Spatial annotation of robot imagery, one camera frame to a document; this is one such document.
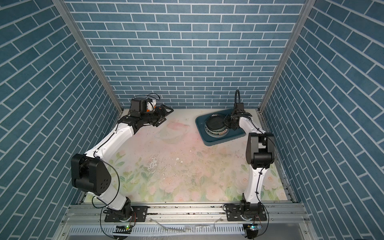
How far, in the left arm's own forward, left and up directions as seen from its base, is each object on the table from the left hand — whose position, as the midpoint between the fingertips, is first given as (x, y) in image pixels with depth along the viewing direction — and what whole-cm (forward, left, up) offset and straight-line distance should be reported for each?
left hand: (170, 113), depth 83 cm
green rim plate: (+2, -28, -23) cm, 36 cm away
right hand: (+8, -33, -16) cm, 38 cm away
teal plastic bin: (-6, -22, -20) cm, 30 cm away
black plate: (+13, -29, -23) cm, 39 cm away
